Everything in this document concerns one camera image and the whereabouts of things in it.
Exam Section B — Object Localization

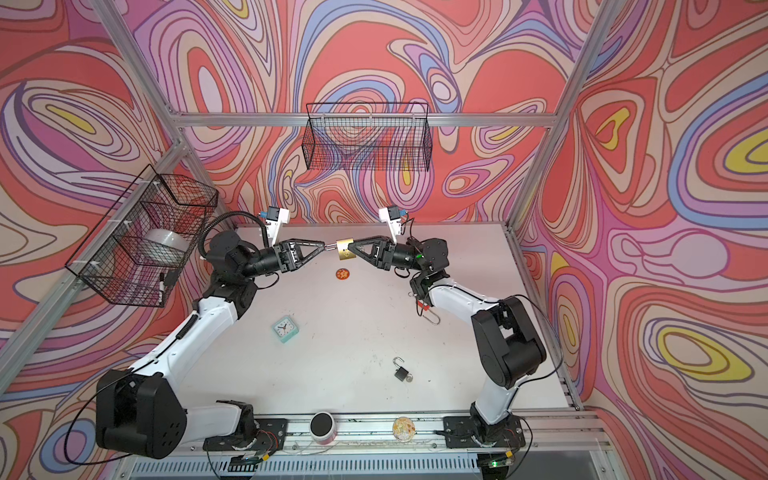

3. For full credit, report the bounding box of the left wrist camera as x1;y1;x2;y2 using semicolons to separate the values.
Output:
259;206;290;246

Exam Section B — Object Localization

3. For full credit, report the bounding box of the red padlock with keys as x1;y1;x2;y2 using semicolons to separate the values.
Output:
408;292;441;326

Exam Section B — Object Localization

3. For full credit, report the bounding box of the brass padlock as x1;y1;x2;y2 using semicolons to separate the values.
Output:
324;239;356;261

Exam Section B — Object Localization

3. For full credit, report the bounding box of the black wire basket left wall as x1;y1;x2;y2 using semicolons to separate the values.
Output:
65;166;218;307

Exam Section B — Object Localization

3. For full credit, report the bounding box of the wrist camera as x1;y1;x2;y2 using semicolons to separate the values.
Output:
259;206;290;246
378;205;408;243

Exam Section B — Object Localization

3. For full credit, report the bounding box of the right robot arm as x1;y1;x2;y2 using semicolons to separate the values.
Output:
348;236;548;450

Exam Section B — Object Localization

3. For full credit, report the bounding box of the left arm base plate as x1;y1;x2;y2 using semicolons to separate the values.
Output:
203;400;289;455

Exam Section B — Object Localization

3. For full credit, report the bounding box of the black marker in basket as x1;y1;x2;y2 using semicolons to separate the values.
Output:
158;272;167;307

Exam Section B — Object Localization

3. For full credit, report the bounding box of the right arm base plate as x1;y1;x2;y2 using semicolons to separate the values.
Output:
435;415;526;451

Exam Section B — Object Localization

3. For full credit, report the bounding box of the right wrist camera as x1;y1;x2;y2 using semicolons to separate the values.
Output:
378;205;408;243

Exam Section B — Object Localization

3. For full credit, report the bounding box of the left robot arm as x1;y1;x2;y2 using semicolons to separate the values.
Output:
95;213;326;459

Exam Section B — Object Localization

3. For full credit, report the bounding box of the aluminium front rail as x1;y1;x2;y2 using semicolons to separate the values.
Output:
119;410;619;463

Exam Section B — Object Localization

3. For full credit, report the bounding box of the small black padlock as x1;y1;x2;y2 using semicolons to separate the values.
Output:
392;357;413;383

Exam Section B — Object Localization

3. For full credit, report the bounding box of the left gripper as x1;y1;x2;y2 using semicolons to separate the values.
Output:
236;242;324;284

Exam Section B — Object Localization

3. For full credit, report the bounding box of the black wire basket wall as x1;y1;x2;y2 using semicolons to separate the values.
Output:
65;166;218;307
301;101;433;172

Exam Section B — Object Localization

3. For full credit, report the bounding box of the black wire basket back wall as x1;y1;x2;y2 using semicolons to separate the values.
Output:
301;101;433;172

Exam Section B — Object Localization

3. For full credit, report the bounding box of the mint green alarm clock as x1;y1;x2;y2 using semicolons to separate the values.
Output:
271;315;299;344

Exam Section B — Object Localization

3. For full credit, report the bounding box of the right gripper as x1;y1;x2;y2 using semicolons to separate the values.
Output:
348;235;426;272

